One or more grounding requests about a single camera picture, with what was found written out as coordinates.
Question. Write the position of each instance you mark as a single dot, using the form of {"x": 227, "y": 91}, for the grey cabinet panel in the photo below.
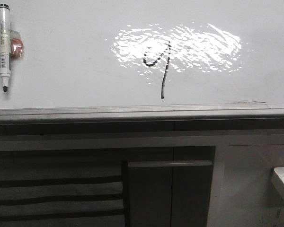
{"x": 170, "y": 193}

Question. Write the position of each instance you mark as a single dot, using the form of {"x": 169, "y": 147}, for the dark slatted chair back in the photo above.
{"x": 81, "y": 195}

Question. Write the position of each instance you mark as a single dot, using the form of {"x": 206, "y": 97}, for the white whiteboard surface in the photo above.
{"x": 84, "y": 53}

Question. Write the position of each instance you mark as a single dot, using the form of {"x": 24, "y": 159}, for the grey whiteboard frame ledge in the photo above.
{"x": 145, "y": 118}

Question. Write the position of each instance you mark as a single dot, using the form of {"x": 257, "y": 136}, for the white whiteboard marker pen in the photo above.
{"x": 11, "y": 45}

